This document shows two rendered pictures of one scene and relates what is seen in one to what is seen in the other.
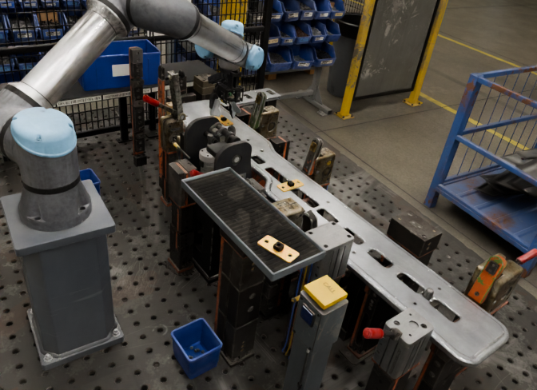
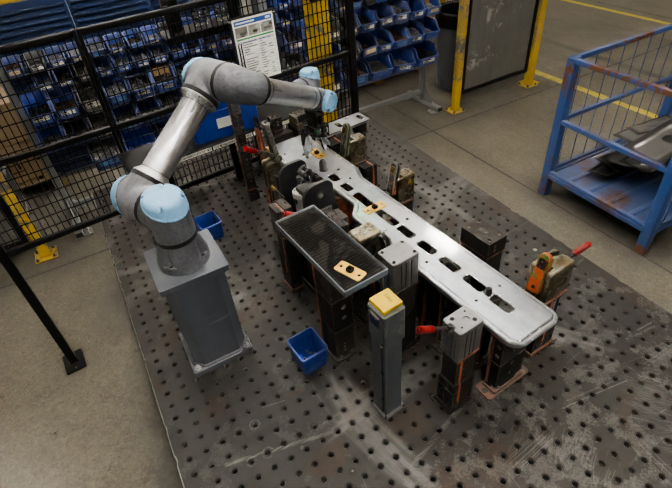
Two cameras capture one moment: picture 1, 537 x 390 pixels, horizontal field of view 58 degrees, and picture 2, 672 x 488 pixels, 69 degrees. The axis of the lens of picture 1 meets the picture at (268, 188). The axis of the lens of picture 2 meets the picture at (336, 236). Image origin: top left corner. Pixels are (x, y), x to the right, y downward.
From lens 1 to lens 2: 34 cm
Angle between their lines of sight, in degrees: 10
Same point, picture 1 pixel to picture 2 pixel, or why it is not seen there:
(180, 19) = (254, 91)
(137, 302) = (261, 318)
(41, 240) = (176, 282)
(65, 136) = (179, 205)
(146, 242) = (265, 268)
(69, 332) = (209, 347)
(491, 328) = (541, 314)
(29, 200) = (163, 255)
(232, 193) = (315, 227)
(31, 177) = (161, 238)
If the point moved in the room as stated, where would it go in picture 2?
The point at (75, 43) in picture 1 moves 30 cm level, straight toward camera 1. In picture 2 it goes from (177, 126) to (183, 178)
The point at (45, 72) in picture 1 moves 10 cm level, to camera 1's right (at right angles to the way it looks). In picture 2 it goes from (159, 154) to (192, 153)
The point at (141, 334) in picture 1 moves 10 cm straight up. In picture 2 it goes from (266, 343) to (261, 324)
